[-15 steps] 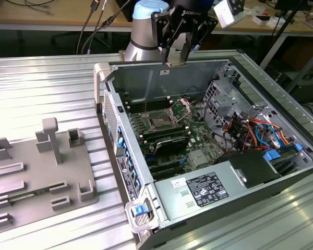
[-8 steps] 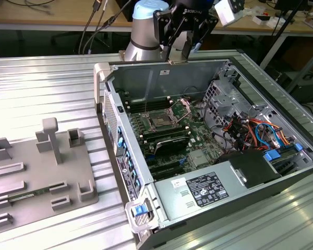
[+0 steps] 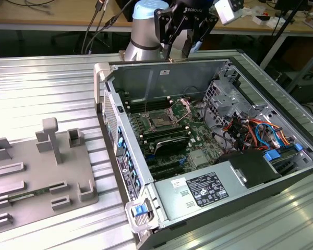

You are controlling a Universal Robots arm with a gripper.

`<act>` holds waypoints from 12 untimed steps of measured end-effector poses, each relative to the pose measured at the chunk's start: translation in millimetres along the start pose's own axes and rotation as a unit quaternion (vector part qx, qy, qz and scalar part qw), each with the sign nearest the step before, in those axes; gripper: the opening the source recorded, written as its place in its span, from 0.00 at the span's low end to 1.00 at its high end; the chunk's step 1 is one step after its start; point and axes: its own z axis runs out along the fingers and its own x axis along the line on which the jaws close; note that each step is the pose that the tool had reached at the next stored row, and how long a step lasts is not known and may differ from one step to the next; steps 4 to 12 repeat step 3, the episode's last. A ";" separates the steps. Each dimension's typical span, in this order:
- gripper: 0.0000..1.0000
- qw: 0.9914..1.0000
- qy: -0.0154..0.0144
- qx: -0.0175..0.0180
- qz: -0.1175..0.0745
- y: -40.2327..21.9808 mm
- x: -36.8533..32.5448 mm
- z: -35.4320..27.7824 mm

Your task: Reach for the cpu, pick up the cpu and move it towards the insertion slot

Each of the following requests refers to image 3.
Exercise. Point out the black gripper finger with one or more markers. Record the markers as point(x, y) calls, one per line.
point(163, 28)
point(204, 26)

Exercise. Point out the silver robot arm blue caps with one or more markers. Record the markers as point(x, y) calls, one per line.
point(143, 34)

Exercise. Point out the black RAM slot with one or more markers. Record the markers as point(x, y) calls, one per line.
point(146, 102)
point(164, 134)

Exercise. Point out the CPU socket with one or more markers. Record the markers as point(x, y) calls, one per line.
point(160, 121)

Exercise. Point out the black expansion slot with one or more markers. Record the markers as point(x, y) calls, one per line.
point(164, 168)

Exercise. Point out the open grey PC case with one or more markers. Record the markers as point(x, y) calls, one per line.
point(172, 78)

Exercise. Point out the white box with dark lid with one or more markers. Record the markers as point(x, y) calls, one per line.
point(262, 19)

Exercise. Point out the silver perforated drive cage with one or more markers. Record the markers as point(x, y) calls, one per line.
point(221, 104)

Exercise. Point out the black stand pole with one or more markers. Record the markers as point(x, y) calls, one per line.
point(285, 20)

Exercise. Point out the long wooden desk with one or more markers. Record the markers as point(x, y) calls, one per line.
point(54, 18)

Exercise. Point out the green motherboard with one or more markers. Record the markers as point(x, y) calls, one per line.
point(200, 135)

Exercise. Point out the black graphics card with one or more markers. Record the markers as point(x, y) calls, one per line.
point(172, 145)

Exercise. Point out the black floor equipment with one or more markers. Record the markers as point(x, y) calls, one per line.
point(306, 87)

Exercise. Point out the silver chipset heat sink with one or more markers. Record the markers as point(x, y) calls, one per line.
point(198, 159)

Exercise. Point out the blue disk carrier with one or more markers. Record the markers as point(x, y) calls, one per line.
point(272, 156)

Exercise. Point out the grey power supply with label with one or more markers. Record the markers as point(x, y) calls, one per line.
point(177, 198)

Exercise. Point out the blue case latch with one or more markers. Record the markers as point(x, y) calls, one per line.
point(138, 210)

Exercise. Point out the grey parts rack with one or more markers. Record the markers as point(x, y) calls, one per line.
point(41, 166)

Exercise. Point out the green RAM stick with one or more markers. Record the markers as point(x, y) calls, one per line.
point(28, 195)

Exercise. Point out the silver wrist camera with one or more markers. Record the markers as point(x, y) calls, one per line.
point(228, 11)

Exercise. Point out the black air duct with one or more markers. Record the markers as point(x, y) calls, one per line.
point(250, 166)

